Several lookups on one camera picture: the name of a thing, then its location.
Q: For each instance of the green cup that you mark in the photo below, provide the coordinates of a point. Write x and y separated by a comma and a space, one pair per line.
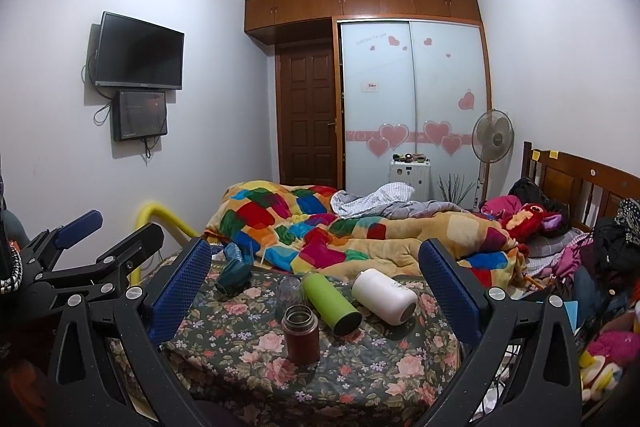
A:
329, 304

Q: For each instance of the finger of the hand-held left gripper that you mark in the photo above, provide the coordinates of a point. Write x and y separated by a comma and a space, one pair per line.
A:
131, 245
80, 225

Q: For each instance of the pink plush toy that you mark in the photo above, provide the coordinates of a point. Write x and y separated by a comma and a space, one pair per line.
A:
615, 337

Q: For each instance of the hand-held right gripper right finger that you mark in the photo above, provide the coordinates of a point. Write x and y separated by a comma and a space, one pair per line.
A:
450, 292

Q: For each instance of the frosted wardrobe with hearts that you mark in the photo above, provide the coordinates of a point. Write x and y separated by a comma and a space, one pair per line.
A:
415, 97

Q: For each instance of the white cup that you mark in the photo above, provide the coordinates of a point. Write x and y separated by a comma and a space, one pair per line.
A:
382, 297

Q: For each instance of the red plush toy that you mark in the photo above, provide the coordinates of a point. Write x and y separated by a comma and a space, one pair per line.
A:
530, 222

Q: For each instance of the black bag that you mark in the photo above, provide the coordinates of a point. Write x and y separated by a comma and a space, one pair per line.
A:
525, 192

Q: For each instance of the black wall television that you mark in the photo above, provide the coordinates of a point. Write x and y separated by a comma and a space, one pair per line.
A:
137, 52

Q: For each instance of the black clothing pile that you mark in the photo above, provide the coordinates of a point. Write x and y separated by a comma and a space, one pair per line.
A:
617, 237

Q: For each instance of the colourful patchwork quilt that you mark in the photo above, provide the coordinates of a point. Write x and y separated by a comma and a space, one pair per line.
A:
280, 227

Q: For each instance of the brown wooden door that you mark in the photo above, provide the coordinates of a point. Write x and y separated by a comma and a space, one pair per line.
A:
306, 117

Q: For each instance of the white cabinet with items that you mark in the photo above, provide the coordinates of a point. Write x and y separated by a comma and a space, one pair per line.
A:
411, 177

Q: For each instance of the wooden overhead cabinet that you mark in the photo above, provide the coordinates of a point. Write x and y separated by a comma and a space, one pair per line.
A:
360, 2

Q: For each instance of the floral cloth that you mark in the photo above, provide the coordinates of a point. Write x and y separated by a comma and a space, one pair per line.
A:
350, 372

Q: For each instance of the spiky potted plant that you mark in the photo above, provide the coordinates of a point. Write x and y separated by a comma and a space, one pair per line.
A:
455, 192

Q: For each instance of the brown metal cup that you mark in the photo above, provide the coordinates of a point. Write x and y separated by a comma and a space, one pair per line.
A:
301, 339

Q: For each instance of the yellow plush toy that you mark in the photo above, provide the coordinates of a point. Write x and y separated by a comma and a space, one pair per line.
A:
602, 377

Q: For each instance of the small black wall monitor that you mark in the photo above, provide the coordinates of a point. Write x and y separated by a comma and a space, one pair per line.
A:
140, 116

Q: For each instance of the yellow padded rail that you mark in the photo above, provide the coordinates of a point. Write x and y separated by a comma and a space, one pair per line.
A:
155, 214

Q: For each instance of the teal cup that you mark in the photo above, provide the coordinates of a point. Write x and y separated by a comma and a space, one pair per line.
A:
234, 278

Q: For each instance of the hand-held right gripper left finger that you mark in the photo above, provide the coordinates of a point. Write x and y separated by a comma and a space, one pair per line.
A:
182, 282

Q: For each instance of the wooden headboard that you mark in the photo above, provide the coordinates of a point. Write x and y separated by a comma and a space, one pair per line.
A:
575, 179

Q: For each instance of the white standing fan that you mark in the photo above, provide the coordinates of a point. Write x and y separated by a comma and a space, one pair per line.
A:
493, 137

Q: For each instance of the clear glass cup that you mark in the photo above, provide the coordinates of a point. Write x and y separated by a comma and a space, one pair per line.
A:
289, 299

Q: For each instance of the grey checked sheet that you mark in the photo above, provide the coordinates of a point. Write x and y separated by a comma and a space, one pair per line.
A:
390, 199

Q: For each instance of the pink clothing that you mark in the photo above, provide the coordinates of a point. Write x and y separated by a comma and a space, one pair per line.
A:
500, 206

